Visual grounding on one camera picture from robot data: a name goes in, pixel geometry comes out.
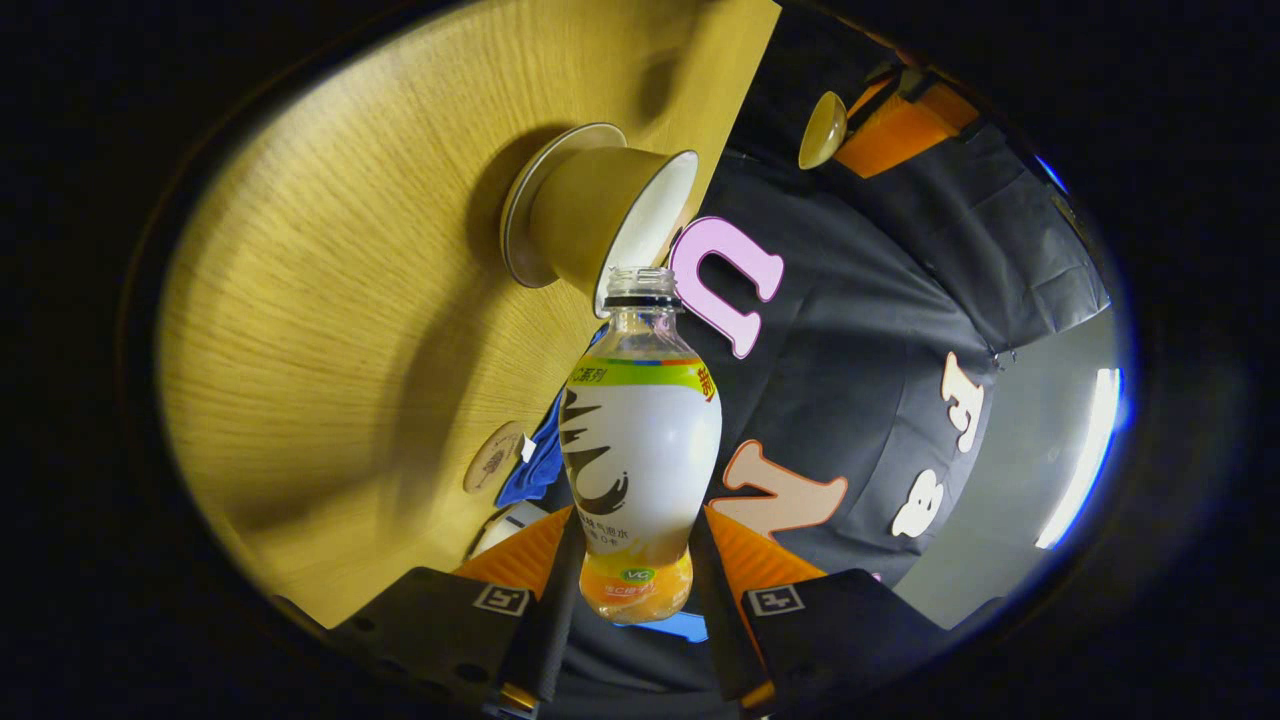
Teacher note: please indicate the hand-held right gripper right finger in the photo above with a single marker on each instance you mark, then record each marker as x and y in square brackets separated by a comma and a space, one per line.
[720, 630]

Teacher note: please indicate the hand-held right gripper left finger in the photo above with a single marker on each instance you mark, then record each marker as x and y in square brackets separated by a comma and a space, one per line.
[550, 630]

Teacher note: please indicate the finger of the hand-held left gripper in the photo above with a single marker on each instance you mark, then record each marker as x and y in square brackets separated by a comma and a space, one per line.
[890, 90]
[900, 135]

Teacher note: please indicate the round cork coaster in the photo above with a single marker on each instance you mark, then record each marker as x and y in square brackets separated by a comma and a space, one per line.
[495, 458]

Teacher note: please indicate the clear water bottle white label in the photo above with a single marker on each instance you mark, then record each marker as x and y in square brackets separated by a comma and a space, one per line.
[640, 450]

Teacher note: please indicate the beige teacup white inside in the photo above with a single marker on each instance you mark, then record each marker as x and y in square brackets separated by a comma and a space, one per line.
[585, 205]

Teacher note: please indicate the blue towel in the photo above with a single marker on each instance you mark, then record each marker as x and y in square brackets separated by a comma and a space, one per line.
[530, 475]

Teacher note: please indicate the black backdrop cloth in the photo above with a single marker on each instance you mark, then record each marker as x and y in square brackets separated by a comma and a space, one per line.
[880, 300]

